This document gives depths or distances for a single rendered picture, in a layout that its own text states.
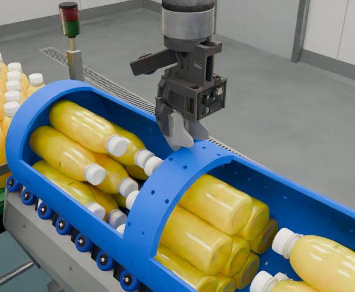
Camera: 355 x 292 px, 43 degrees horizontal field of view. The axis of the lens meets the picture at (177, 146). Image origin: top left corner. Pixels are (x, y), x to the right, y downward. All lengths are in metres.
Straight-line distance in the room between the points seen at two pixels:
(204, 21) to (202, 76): 0.08
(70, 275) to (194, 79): 0.59
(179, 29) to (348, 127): 3.03
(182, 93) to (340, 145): 2.73
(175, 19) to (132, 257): 0.39
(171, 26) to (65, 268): 0.64
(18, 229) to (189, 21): 0.78
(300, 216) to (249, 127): 2.58
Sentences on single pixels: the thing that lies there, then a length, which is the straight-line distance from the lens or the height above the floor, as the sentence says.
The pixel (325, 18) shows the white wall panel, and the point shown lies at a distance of 4.47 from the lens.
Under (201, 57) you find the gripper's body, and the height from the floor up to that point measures 1.42.
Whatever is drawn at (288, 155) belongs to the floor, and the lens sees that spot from 3.14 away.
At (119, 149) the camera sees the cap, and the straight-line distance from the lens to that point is 0.92.
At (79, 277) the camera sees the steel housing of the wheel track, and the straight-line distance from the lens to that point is 1.06.
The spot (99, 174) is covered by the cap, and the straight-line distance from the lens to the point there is 0.93.
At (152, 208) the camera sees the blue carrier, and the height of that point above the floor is 1.19.
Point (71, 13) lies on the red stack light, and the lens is 1.59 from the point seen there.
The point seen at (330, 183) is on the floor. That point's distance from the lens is 2.94.
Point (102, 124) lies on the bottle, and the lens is 0.94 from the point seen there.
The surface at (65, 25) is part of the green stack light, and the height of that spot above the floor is 1.20.
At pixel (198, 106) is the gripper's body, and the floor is 1.34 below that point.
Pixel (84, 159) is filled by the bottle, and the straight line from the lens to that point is 0.94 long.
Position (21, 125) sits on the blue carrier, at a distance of 1.01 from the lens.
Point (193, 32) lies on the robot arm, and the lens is 0.65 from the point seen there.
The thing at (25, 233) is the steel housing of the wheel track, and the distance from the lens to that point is 1.22.
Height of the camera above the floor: 1.64
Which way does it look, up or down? 31 degrees down
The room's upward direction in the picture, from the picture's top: straight up
